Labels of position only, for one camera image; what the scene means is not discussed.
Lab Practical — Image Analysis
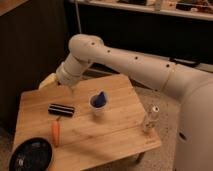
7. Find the metal vertical pole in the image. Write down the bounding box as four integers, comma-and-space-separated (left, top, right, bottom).
74, 0, 82, 34

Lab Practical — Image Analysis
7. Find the black ceramic bowl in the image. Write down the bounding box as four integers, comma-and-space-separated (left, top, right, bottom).
9, 137, 53, 171

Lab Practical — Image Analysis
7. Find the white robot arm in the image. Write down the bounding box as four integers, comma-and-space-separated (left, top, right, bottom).
40, 34, 213, 171

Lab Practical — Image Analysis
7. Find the background shelf with clutter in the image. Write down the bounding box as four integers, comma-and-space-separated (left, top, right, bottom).
68, 0, 213, 21

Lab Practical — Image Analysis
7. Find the wooden table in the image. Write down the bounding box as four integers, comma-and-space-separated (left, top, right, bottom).
14, 74, 161, 171

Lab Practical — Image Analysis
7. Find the grey metal case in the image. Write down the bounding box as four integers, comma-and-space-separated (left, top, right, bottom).
86, 55, 213, 78

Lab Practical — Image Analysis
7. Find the blue object in cup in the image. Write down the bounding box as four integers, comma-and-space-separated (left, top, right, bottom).
92, 91, 107, 108

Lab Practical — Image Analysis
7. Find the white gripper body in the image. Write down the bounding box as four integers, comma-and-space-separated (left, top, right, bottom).
56, 62, 81, 86

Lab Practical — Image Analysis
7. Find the white plastic cup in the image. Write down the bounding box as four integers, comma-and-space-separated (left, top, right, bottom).
89, 93, 108, 116

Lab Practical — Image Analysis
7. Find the black case handle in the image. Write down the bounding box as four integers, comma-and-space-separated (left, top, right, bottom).
169, 58, 201, 68

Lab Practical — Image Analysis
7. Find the dark wooden cabinet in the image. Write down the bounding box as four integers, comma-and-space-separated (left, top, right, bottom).
0, 0, 69, 133

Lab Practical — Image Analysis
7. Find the orange carrot-shaped pepper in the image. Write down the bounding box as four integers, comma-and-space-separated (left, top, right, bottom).
52, 120, 60, 147

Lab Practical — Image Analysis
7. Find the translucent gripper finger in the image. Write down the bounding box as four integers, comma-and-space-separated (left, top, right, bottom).
39, 73, 58, 89
69, 86, 75, 97

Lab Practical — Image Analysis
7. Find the clear glass bottle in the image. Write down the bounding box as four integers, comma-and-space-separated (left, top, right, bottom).
142, 105, 160, 133

